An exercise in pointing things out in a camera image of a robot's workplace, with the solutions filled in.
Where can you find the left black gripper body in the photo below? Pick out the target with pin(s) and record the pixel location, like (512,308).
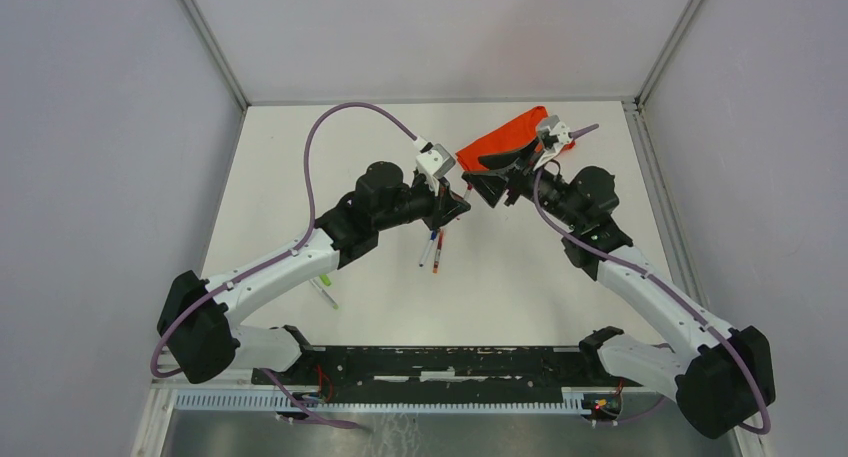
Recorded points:
(424,204)

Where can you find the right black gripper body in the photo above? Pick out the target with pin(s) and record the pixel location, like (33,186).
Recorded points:
(520,183)

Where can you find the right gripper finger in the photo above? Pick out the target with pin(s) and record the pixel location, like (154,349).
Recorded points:
(484,155)
(491,187)

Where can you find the thin blue-tip pen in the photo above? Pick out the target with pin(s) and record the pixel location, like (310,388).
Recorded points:
(428,248)

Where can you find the red orange pen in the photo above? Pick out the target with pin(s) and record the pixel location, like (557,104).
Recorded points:
(438,251)

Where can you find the thin green-tip pen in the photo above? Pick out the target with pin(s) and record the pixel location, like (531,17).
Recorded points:
(321,290)

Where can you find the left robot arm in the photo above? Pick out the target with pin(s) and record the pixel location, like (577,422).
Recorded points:
(202,320)

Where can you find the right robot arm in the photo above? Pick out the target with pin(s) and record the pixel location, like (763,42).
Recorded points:
(720,377)

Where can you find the folded orange cloth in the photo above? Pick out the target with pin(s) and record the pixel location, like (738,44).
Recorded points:
(512,136)

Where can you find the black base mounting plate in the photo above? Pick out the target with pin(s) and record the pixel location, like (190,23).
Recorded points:
(445,375)

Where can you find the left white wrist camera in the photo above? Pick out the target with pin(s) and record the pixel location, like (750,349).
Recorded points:
(433,162)

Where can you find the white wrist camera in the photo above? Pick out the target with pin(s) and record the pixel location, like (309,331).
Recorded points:
(554,136)
(433,162)

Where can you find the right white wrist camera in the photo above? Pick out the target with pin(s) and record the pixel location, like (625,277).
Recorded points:
(554,136)

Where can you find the white slotted cable duct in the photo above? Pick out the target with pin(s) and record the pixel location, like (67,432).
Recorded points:
(275,401)

